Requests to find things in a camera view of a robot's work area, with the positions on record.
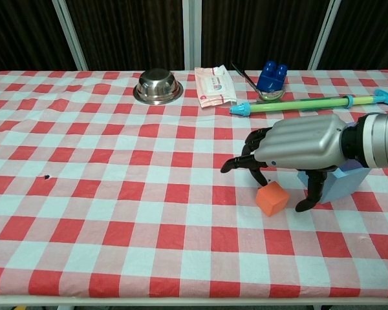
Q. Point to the metal spoon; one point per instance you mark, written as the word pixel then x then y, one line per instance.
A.
pixel 245 79

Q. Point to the purple foam cube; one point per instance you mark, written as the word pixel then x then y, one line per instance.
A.
pixel 350 166

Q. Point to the pink white wet wipes pack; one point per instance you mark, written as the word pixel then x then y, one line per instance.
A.
pixel 215 87

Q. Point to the small orange foam cube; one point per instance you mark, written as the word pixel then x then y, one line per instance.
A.
pixel 271 198

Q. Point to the dark brown curtain panel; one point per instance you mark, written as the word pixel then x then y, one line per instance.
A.
pixel 368 32
pixel 129 32
pixel 22 32
pixel 255 32

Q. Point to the red white checkered tablecloth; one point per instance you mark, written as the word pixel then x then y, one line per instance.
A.
pixel 132 193

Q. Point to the dark blue toy brick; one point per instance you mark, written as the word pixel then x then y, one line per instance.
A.
pixel 271 79

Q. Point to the large blue foam cube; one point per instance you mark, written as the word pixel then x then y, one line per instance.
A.
pixel 342 185

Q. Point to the white partition frame post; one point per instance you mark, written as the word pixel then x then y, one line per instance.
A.
pixel 71 35
pixel 323 35
pixel 191 32

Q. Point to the green and teal toy pump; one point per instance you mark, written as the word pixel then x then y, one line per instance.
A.
pixel 294 105

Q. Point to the upturned stainless steel bowl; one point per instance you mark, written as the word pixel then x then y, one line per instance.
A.
pixel 156 85

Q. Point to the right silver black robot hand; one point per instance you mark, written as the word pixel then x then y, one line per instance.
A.
pixel 304 142

